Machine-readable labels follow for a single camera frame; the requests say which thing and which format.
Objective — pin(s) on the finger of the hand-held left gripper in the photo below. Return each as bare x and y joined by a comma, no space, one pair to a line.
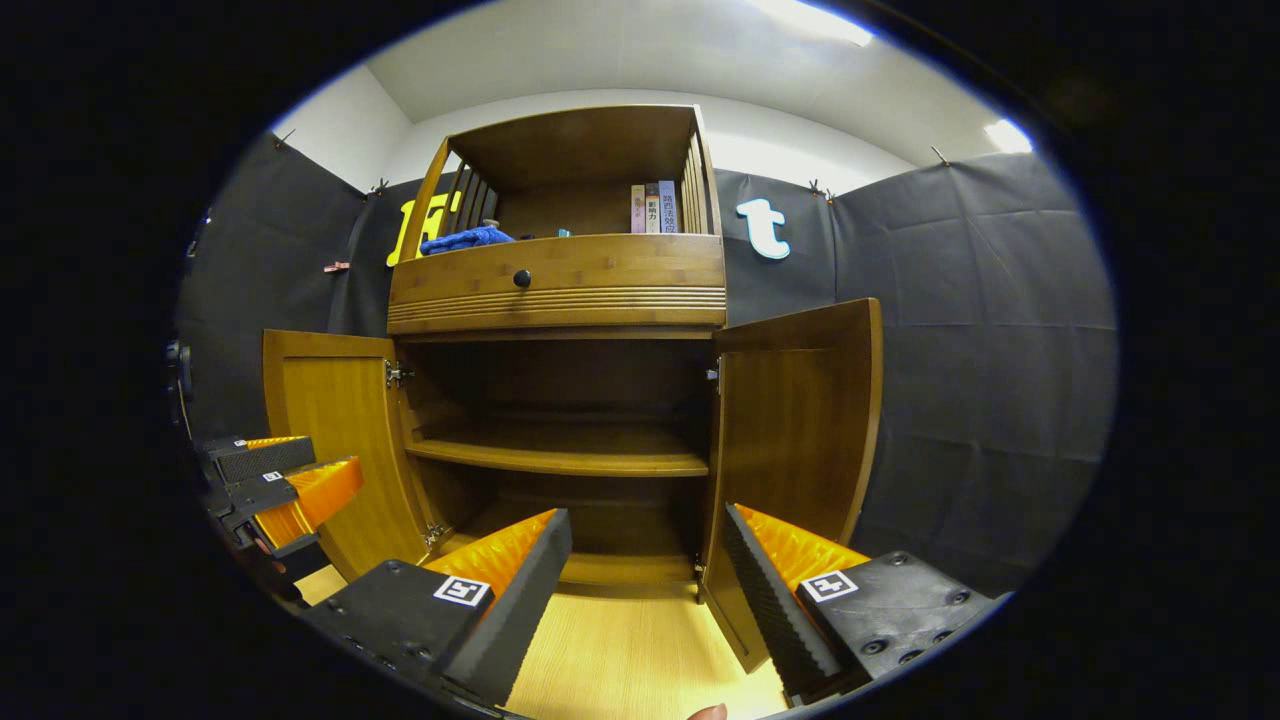
310,495
262,460

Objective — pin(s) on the wooden double-door shoe cabinet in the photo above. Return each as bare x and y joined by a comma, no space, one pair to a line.
580,150

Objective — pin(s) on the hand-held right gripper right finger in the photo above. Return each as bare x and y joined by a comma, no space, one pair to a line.
770,610

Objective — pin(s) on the pink book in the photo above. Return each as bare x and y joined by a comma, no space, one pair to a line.
638,210

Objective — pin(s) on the wooden cabinet inner shelf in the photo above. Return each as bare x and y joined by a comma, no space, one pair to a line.
560,455

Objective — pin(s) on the black backdrop cloth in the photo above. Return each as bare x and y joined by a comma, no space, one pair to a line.
980,350

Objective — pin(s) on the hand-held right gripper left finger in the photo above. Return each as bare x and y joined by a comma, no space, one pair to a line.
520,610

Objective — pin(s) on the small ceiling light panel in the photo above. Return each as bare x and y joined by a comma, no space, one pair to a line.
1010,136

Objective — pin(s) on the small brown book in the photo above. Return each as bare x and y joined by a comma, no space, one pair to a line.
652,210

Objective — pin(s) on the blue cloth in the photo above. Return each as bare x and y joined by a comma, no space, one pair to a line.
465,240

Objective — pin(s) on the wooden shoe cabinet door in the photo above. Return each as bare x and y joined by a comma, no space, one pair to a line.
800,430
340,440

